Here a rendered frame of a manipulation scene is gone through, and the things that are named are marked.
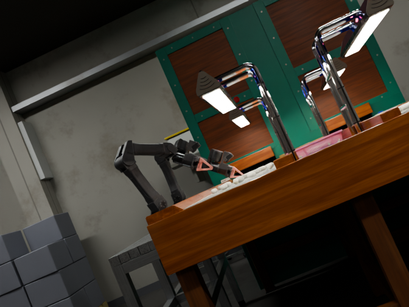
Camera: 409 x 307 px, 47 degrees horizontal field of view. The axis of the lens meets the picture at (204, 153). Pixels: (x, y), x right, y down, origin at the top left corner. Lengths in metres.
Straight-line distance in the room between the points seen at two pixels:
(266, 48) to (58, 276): 2.69
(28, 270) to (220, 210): 3.40
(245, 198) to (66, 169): 4.25
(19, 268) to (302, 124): 2.84
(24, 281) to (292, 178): 3.61
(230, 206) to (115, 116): 4.04
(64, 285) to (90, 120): 1.87
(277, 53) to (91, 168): 2.83
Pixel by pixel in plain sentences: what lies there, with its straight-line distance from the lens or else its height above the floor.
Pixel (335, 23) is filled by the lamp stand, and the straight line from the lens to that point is 1.74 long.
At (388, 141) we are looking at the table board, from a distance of 1.40.
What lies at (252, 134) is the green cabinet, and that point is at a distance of 3.22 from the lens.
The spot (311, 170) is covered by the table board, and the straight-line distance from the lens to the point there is 1.37.
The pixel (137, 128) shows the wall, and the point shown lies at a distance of 5.26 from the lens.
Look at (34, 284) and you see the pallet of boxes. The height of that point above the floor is 0.62.
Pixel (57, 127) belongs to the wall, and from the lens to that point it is 5.56.
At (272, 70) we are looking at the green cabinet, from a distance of 3.26.
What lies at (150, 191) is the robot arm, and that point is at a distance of 2.23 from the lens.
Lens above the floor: 0.77
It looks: 4 degrees up
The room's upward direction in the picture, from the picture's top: 24 degrees counter-clockwise
